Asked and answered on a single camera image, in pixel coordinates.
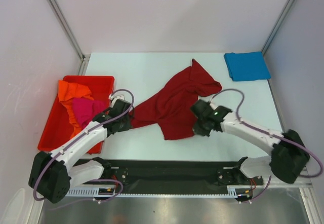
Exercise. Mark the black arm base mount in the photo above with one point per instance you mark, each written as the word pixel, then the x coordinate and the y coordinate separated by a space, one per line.
pixel 115 169

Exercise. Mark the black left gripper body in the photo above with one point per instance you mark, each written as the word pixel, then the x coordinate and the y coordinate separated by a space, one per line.
pixel 125 123

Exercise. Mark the orange t shirt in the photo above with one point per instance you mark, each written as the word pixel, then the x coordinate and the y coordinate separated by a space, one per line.
pixel 66 93

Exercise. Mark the aluminium frame rail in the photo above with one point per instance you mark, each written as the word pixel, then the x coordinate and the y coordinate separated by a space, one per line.
pixel 299 183

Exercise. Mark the right aluminium corner post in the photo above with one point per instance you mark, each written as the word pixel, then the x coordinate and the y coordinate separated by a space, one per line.
pixel 279 22

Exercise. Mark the left aluminium corner post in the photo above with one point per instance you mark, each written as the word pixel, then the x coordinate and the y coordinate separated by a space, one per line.
pixel 66 28

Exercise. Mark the pink t shirt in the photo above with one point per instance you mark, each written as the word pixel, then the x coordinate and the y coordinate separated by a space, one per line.
pixel 85 109

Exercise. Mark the red plastic bin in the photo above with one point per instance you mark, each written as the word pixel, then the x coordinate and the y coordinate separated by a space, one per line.
pixel 58 130

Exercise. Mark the white slotted cable duct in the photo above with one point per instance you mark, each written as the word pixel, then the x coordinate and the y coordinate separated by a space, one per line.
pixel 104 192

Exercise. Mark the dark red t shirt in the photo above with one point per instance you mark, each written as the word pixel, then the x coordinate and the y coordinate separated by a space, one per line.
pixel 170 107

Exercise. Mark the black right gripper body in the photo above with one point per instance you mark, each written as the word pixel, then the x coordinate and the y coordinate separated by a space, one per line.
pixel 200 126

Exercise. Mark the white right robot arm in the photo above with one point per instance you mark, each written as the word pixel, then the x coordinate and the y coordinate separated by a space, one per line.
pixel 286 154

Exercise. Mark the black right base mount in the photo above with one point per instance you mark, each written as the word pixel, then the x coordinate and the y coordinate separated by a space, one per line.
pixel 232 176

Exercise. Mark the aluminium corner post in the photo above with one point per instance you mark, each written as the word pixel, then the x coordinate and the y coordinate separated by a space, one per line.
pixel 66 28
pixel 279 22

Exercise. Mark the folded blue t shirt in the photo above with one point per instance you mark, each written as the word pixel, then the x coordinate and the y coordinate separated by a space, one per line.
pixel 246 66

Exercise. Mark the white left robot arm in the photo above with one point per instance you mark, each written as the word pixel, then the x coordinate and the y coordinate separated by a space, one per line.
pixel 53 174

